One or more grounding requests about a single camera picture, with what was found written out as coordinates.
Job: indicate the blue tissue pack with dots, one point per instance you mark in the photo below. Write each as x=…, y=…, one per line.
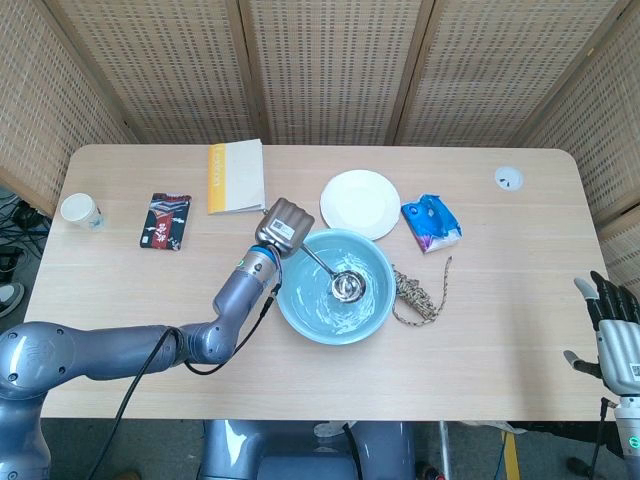
x=430, y=222

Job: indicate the white table leg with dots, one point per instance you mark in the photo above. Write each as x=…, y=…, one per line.
x=444, y=450

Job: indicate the white round plate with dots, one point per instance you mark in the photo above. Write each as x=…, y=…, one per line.
x=360, y=202

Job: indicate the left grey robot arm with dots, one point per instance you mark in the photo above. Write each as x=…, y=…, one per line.
x=100, y=347

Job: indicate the woven wooden folding screen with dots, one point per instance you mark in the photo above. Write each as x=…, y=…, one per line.
x=330, y=65

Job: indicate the white round table grommet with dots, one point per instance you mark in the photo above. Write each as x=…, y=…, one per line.
x=509, y=178

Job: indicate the yellow and white book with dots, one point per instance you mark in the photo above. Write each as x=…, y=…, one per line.
x=240, y=175

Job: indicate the white paper cup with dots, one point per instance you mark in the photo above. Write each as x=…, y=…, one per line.
x=80, y=210

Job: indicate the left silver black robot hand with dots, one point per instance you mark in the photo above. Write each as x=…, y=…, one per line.
x=285, y=227

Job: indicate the light blue plastic basin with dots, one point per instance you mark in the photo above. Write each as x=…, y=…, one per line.
x=310, y=320

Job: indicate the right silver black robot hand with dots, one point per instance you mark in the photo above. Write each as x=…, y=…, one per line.
x=620, y=345

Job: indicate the metal ladle with black grip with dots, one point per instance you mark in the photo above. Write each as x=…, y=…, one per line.
x=347, y=288

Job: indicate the black and red box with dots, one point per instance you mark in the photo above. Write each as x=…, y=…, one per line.
x=165, y=222

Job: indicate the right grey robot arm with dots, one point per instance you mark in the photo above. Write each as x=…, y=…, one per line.
x=629, y=435

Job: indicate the grey shoe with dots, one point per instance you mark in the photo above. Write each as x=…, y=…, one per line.
x=10, y=299

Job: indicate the grey robot torso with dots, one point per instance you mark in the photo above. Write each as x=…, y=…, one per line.
x=290, y=452

